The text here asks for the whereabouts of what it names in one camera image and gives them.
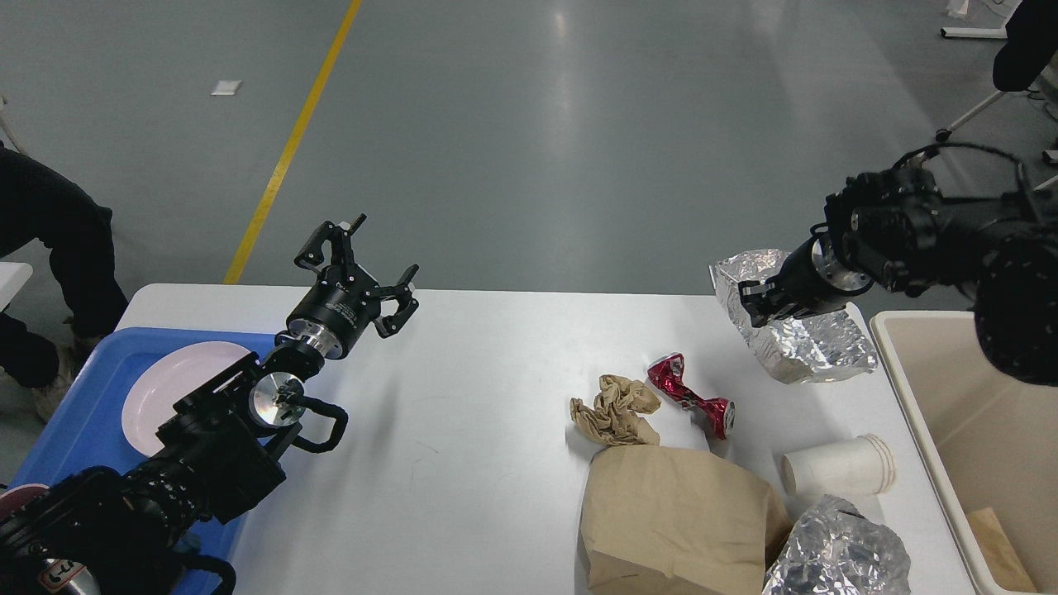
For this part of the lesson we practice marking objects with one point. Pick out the brown paper ball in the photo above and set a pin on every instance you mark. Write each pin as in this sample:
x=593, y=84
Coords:
x=617, y=415

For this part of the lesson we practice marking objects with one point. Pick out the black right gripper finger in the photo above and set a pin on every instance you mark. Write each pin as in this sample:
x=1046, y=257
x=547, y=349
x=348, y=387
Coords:
x=761, y=300

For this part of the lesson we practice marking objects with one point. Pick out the dark teal mug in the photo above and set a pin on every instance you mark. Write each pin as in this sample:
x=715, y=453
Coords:
x=189, y=546

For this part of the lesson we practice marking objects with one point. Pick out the person in black trousers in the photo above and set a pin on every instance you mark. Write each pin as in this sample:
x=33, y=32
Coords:
x=37, y=203

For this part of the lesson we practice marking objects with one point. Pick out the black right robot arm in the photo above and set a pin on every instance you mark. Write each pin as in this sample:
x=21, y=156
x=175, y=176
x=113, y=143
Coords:
x=897, y=230

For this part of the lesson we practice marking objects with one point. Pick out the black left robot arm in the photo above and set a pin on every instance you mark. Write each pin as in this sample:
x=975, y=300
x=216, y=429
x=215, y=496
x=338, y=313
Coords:
x=103, y=532

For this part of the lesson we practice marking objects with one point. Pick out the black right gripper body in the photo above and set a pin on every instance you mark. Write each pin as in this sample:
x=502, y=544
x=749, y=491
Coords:
x=814, y=282

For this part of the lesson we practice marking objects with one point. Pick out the pink plastic plate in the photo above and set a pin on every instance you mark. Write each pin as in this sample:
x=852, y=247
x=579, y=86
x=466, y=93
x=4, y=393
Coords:
x=150, y=401

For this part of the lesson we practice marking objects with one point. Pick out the blue plastic tray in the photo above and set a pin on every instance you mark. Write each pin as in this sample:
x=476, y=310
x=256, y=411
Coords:
x=86, y=431

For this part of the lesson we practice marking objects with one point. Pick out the white crumpled tissue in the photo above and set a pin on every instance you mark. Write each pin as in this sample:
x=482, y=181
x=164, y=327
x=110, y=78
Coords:
x=861, y=466

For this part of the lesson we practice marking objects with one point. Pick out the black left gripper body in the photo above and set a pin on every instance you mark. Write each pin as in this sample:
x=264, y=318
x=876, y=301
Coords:
x=333, y=316

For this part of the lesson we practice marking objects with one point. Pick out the pink mug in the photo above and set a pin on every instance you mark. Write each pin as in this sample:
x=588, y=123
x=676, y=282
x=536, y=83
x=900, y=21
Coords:
x=14, y=499

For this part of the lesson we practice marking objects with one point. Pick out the brown paper bag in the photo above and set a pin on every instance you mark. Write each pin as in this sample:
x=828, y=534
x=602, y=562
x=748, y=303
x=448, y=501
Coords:
x=662, y=520

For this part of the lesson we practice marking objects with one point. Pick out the foil ball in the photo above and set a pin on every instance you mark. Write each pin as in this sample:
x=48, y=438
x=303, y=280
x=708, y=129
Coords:
x=834, y=549

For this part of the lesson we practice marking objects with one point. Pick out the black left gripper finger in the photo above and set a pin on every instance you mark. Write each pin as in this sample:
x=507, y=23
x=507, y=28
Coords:
x=328, y=253
x=406, y=304

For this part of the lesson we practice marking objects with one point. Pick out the brown paper in bin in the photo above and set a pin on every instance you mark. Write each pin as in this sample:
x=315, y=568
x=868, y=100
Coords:
x=1005, y=565

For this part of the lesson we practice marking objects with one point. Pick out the crushed red can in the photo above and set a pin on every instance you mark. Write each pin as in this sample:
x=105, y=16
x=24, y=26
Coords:
x=718, y=413

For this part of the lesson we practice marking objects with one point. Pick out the beige plastic bin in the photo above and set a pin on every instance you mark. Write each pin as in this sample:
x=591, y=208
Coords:
x=988, y=441

